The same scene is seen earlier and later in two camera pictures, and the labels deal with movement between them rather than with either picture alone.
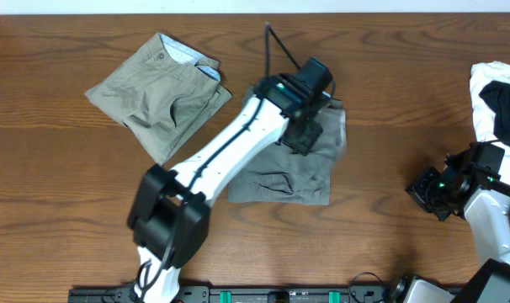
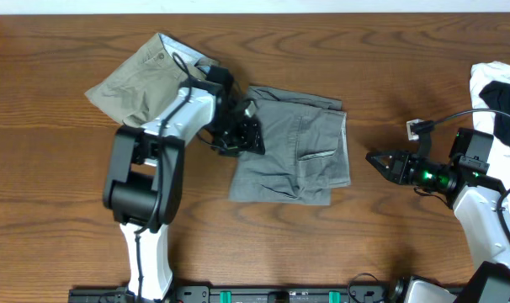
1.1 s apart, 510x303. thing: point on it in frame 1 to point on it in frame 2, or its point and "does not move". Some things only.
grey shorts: (286, 177) does not move
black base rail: (238, 294) does not move
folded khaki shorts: (162, 93) does not move
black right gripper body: (432, 194) to (410, 171)
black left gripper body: (304, 134) to (236, 135)
